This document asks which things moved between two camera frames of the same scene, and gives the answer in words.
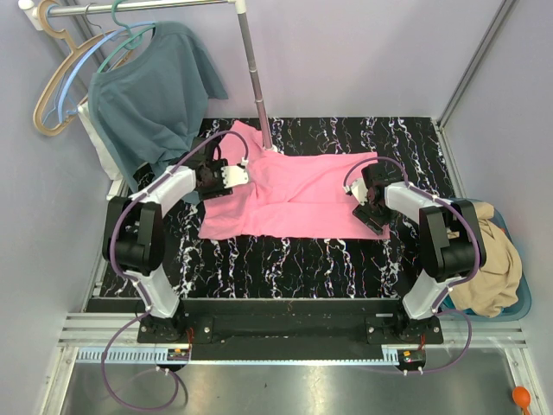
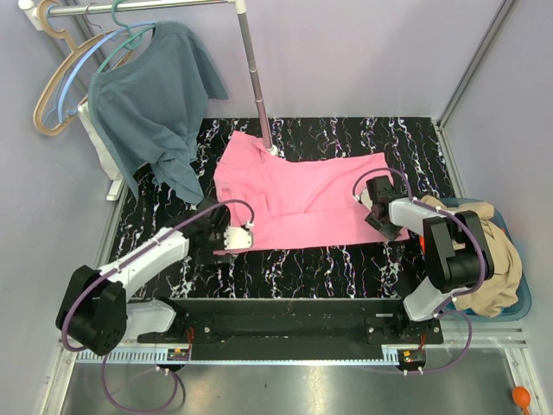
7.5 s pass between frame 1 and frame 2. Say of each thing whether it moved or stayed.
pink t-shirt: moved
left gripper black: moved
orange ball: stayed
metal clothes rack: stayed
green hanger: stayed
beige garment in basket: stayed
